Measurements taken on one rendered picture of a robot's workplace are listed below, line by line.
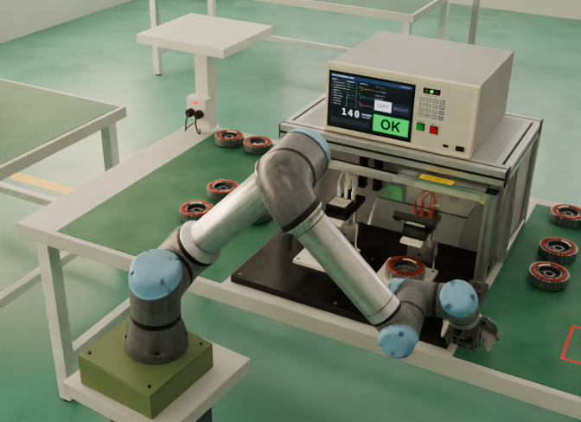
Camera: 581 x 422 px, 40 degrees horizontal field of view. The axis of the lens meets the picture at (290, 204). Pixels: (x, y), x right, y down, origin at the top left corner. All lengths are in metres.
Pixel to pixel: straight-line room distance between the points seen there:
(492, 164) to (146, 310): 0.99
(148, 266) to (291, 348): 1.54
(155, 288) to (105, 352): 0.24
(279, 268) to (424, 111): 0.60
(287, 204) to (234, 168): 1.42
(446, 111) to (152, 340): 0.97
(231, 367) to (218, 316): 1.46
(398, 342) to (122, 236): 1.18
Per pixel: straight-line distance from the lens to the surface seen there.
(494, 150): 2.30
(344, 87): 2.28
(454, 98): 2.17
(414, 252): 2.39
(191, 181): 2.87
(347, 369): 3.18
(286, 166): 1.57
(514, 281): 2.40
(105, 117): 3.50
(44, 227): 2.66
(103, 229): 2.60
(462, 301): 1.71
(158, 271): 1.80
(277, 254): 2.38
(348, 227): 2.44
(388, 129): 2.26
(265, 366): 3.18
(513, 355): 2.11
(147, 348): 1.88
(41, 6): 7.73
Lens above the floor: 2.01
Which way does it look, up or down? 28 degrees down
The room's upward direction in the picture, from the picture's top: 1 degrees clockwise
